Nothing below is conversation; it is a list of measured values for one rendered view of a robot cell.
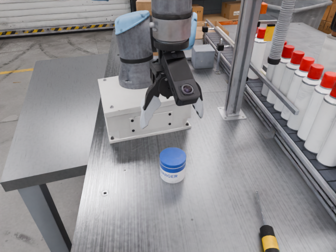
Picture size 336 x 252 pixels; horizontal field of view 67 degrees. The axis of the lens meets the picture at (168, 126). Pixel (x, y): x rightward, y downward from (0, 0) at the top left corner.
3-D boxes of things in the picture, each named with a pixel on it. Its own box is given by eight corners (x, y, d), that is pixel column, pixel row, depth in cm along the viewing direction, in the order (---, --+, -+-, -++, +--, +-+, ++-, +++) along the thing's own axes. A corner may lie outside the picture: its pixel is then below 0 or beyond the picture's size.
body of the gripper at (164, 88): (179, 80, 62) (180, 30, 55) (192, 97, 55) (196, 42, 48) (149, 84, 60) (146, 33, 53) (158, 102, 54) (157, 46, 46)
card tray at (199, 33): (228, 38, 169) (229, 32, 167) (190, 39, 167) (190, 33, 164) (216, 26, 193) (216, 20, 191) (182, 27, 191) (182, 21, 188)
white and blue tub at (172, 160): (188, 180, 68) (190, 162, 64) (164, 186, 67) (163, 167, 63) (180, 163, 74) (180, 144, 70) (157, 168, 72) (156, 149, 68)
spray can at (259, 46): (260, 79, 107) (272, 30, 95) (248, 80, 106) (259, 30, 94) (255, 74, 111) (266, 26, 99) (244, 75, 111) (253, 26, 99)
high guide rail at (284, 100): (298, 115, 73) (299, 110, 72) (294, 115, 73) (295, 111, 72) (207, 21, 159) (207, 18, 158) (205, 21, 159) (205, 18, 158)
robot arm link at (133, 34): (121, 50, 93) (115, 10, 85) (158, 48, 92) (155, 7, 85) (116, 60, 83) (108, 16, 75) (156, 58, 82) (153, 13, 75)
